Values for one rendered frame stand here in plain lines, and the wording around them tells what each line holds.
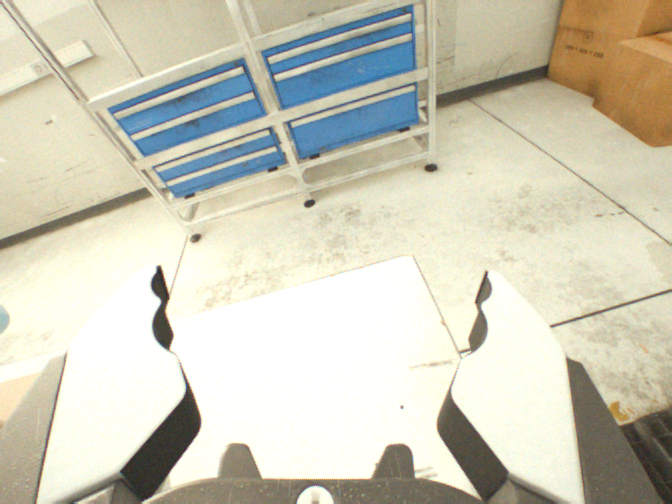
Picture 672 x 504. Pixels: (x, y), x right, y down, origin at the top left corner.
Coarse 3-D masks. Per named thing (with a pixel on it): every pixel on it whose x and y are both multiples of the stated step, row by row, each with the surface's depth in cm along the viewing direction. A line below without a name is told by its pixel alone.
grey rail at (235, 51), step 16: (384, 0) 115; (400, 0) 116; (416, 0) 117; (320, 16) 121; (336, 16) 117; (352, 16) 118; (272, 32) 121; (288, 32) 119; (304, 32) 120; (224, 48) 124; (240, 48) 120; (256, 48) 121; (192, 64) 121; (208, 64) 122; (144, 80) 122; (160, 80) 123; (176, 80) 124; (112, 96) 124; (128, 96) 125
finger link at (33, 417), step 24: (48, 384) 6; (24, 408) 6; (48, 408) 6; (0, 432) 5; (24, 432) 5; (48, 432) 5; (0, 456) 5; (24, 456) 5; (0, 480) 4; (24, 480) 5; (120, 480) 5
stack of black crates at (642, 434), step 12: (636, 420) 52; (648, 420) 50; (660, 420) 46; (624, 432) 56; (636, 432) 53; (648, 432) 49; (660, 432) 48; (636, 444) 53; (648, 444) 49; (660, 444) 47; (648, 456) 51; (660, 456) 47; (648, 468) 52; (660, 468) 49; (660, 480) 50; (660, 492) 50
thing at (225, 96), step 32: (224, 64) 125; (160, 96) 129; (192, 96) 132; (224, 96) 134; (256, 96) 137; (128, 128) 137; (160, 128) 138; (192, 128) 142; (224, 128) 145; (192, 160) 154; (224, 160) 157; (256, 160) 160; (192, 192) 168
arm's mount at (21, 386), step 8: (24, 376) 40; (32, 376) 39; (0, 384) 40; (8, 384) 40; (16, 384) 39; (24, 384) 39; (0, 392) 39; (8, 392) 38; (16, 392) 38; (24, 392) 38; (0, 400) 38; (8, 400) 37; (16, 400) 37; (0, 408) 37; (8, 408) 36; (0, 416) 36; (8, 416) 35
